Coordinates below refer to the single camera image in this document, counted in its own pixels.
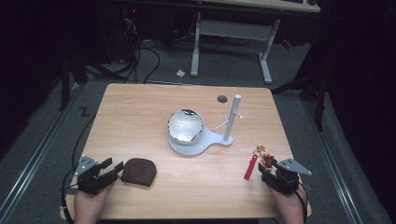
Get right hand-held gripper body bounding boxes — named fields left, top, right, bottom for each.
left=262, top=158, right=313, bottom=195

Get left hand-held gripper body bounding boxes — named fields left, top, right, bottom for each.
left=74, top=155, right=119, bottom=196

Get red strap keychain with figure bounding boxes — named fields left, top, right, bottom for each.
left=244, top=144, right=276, bottom=181

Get brown leather pouch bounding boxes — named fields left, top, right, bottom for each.
left=120, top=157, right=158, bottom=188

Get person's left hand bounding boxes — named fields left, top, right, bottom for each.
left=73, top=181, right=116, bottom=224

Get person's right hand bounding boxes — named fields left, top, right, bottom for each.
left=267, top=185, right=308, bottom=224

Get black metal stand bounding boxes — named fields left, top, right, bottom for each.
left=58, top=52, right=90, bottom=112
left=270, top=69, right=329, bottom=133

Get shiny silver bowl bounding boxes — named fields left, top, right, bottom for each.
left=166, top=108, right=205, bottom=147

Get dark computer tower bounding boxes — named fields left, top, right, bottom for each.
left=98, top=4, right=142, bottom=64

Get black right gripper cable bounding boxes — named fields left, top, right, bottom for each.
left=293, top=183, right=310, bottom=224

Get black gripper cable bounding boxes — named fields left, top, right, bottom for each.
left=60, top=114, right=98, bottom=224
left=293, top=183, right=310, bottom=224

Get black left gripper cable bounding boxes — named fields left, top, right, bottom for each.
left=60, top=114, right=98, bottom=224

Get metal floor rail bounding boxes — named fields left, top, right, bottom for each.
left=302, top=98, right=363, bottom=224
left=0, top=83, right=82, bottom=220

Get black floor cables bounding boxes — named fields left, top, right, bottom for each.
left=122, top=36, right=200, bottom=85

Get white metal-frame desk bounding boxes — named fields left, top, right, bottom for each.
left=189, top=0, right=322, bottom=85

